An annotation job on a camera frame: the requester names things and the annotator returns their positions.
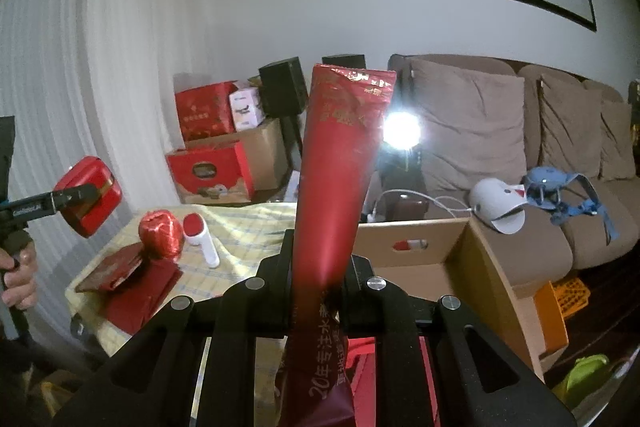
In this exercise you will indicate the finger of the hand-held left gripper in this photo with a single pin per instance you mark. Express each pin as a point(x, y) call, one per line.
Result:
point(75, 201)

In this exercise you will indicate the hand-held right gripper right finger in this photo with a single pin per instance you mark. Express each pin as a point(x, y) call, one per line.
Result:
point(357, 297)

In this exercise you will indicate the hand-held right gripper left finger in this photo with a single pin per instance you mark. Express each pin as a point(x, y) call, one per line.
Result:
point(287, 287)

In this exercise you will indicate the red rounded tin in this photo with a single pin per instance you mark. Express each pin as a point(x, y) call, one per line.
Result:
point(92, 179)

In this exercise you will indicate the red ribbon ball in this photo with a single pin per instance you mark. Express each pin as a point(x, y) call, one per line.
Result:
point(160, 234)

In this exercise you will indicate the large cardboard box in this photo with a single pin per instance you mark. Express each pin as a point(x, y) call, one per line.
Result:
point(490, 267)

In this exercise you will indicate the red long foil packet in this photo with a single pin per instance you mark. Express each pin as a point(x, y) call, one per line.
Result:
point(340, 157)

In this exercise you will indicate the person's left hand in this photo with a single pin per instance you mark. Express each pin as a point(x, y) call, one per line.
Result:
point(22, 277)

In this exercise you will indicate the yellow plaid tablecloth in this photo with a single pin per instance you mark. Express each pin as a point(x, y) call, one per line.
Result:
point(240, 232)

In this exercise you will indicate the dark red envelope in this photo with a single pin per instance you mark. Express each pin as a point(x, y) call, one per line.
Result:
point(107, 269)

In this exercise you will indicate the dark brown round object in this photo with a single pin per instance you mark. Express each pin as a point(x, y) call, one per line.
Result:
point(405, 209)

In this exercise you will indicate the red white lint brush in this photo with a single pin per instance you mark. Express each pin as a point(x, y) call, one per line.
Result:
point(200, 237)

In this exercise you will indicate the white curtain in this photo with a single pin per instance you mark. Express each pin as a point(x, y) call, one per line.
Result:
point(75, 57)

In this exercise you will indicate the red flat paper bag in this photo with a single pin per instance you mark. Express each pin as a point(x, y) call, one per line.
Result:
point(145, 302)

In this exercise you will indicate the brown cardboard carton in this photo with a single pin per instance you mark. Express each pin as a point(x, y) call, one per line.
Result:
point(267, 157)

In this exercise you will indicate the white dome device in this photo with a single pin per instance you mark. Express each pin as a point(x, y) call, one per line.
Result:
point(492, 204)

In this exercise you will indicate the bright lamp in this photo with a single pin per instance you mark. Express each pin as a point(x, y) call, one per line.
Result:
point(401, 130)

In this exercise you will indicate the white printed box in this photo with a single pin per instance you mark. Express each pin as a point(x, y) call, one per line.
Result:
point(246, 109)

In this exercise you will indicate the brown sofa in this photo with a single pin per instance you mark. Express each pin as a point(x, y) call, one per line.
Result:
point(540, 237)

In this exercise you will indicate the small orange cardboard box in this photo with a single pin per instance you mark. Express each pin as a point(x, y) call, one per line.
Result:
point(550, 317)

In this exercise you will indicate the black speaker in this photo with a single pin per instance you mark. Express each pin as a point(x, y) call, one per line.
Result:
point(282, 89)
point(342, 61)

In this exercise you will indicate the large brown cushion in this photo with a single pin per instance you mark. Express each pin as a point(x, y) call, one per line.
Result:
point(465, 127)

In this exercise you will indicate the orange plastic basket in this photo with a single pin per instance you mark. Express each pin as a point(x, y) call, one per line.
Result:
point(575, 297)

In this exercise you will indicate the green plastic bin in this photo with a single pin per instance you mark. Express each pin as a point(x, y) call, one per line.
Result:
point(582, 374)

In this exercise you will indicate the medium brown cushion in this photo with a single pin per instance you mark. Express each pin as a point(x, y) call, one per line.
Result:
point(570, 127)

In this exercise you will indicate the small brown cushion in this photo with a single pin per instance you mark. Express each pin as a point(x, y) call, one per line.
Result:
point(617, 142)

